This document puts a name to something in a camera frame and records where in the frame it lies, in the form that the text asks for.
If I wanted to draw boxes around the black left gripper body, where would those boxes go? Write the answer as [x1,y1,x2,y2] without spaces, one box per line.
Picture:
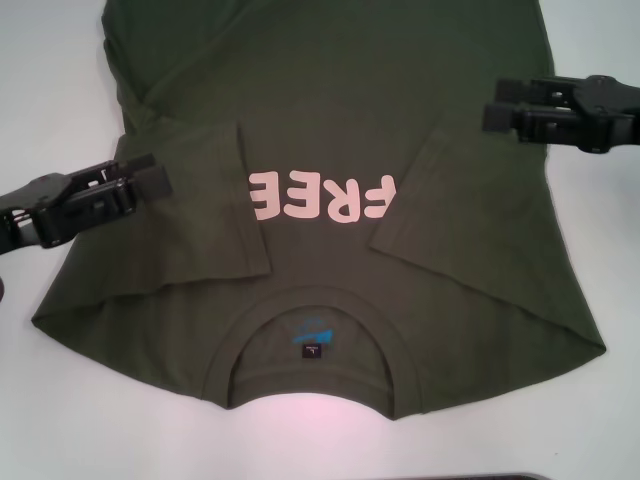
[0,171,76,251]

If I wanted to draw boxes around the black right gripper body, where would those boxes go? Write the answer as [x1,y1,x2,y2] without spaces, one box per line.
[572,74,640,154]

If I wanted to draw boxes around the dark green FREE t-shirt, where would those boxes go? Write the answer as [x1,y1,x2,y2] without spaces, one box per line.
[30,0,607,412]

